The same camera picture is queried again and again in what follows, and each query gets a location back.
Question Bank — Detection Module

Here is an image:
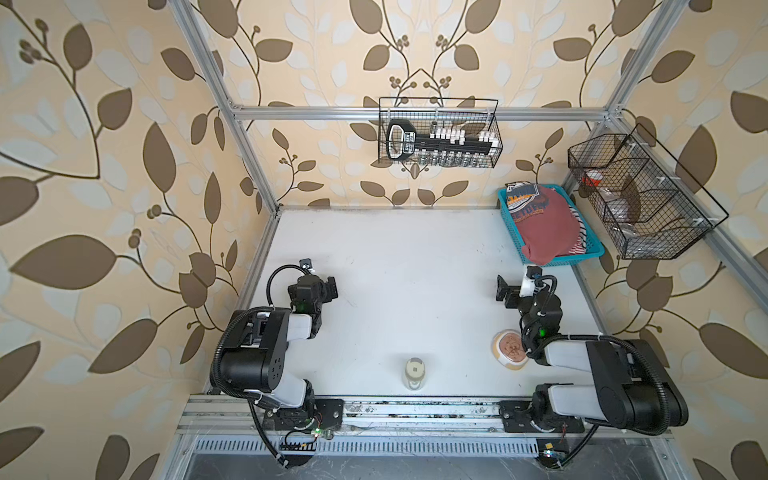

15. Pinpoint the striped red white tank top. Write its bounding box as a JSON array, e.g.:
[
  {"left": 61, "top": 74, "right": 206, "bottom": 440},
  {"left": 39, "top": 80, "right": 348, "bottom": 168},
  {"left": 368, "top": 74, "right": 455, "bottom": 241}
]
[{"left": 568, "top": 206, "right": 588, "bottom": 256}]

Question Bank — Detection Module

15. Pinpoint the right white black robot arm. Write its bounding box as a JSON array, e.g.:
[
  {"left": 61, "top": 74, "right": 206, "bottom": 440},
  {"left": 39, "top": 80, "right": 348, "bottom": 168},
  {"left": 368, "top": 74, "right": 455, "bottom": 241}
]
[{"left": 492, "top": 266, "right": 690, "bottom": 436}]

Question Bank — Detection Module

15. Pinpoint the black wire basket back wall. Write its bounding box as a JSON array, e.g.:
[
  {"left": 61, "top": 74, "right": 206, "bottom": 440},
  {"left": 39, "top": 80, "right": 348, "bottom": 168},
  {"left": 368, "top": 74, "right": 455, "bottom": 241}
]
[{"left": 378, "top": 96, "right": 503, "bottom": 169}]

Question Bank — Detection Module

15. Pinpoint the teal plastic basket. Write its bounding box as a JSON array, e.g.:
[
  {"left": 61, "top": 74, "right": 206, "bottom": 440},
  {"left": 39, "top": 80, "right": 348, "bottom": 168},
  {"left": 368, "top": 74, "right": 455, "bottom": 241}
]
[{"left": 498, "top": 184, "right": 605, "bottom": 267}]

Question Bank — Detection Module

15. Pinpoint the small clear jar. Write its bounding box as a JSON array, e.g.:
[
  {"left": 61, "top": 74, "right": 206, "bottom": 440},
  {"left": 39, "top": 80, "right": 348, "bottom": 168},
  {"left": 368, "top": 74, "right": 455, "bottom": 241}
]
[{"left": 403, "top": 357, "right": 426, "bottom": 391}]

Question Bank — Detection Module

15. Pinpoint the black wire basket wall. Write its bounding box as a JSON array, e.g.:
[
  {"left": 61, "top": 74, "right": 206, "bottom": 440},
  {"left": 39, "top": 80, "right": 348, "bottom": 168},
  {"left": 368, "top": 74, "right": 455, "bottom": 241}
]
[
  {"left": 378, "top": 96, "right": 503, "bottom": 169},
  {"left": 568, "top": 124, "right": 729, "bottom": 260}
]

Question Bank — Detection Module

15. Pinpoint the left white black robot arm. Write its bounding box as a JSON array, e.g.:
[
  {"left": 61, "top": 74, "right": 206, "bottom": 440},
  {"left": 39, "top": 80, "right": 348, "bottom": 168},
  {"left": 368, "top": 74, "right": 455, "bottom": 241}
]
[{"left": 210, "top": 259, "right": 344, "bottom": 431}]

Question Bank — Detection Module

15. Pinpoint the black wire basket right wall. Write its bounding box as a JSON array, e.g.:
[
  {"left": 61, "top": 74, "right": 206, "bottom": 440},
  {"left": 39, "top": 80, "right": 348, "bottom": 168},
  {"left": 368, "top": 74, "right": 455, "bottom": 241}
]
[{"left": 568, "top": 124, "right": 729, "bottom": 260}]

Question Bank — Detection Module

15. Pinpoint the graphic print tank top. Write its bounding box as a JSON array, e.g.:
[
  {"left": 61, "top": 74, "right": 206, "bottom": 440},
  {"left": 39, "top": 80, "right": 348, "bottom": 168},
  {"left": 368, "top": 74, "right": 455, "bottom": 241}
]
[{"left": 505, "top": 182, "right": 548, "bottom": 222}]

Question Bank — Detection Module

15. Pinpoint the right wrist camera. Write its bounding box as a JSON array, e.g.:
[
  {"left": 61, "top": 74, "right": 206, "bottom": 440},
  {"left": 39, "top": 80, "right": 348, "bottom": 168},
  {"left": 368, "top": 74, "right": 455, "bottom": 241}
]
[{"left": 520, "top": 265, "right": 544, "bottom": 297}]

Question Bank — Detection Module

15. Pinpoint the beige round container pink lid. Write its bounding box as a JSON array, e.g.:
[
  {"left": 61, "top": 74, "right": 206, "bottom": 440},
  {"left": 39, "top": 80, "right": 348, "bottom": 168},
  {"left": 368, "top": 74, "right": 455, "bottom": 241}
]
[{"left": 491, "top": 330, "right": 528, "bottom": 370}]

